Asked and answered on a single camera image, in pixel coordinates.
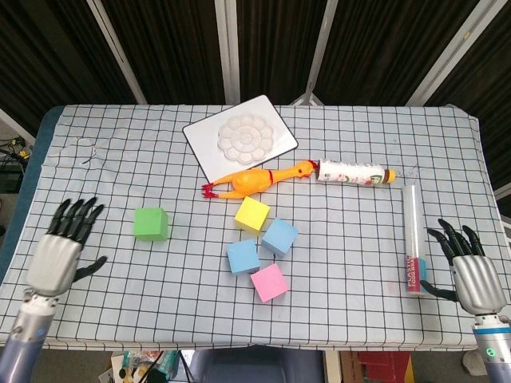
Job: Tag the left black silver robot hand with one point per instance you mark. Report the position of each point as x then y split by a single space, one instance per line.
54 263

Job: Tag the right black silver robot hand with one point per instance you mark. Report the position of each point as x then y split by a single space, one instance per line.
477 283

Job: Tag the green foam cube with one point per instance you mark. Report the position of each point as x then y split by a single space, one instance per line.
149 223

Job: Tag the blue foam cube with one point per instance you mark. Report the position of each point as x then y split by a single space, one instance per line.
279 236
242 257

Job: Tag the yellow foam cube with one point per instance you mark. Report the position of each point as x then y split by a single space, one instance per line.
252 213

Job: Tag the pink foam cube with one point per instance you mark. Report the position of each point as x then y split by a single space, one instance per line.
269 283

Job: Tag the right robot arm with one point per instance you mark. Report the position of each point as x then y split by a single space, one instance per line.
493 353

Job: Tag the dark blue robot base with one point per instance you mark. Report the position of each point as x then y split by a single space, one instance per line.
255 367

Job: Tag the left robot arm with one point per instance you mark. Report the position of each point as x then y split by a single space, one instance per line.
28 325

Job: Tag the white checkered tablecloth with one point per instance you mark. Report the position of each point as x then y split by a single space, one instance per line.
159 287

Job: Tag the red cardboard box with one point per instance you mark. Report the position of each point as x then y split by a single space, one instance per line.
383 367

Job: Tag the colourful snack packets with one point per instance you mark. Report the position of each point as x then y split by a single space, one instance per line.
139 365

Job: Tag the blue padded table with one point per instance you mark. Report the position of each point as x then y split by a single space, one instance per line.
46 123

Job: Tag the white labelled drink bottle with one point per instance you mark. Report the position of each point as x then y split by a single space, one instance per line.
351 172

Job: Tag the white paint palette tray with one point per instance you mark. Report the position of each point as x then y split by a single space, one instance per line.
203 139

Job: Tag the yellow rubber chicken toy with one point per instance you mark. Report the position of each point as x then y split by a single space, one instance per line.
251 180

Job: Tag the white flower paint palette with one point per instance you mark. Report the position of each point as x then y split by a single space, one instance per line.
245 137

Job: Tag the dark brown curtain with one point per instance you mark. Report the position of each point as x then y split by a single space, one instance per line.
179 48

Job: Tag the white metal frame pole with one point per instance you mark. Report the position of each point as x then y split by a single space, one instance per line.
228 52
451 56
120 56
319 52

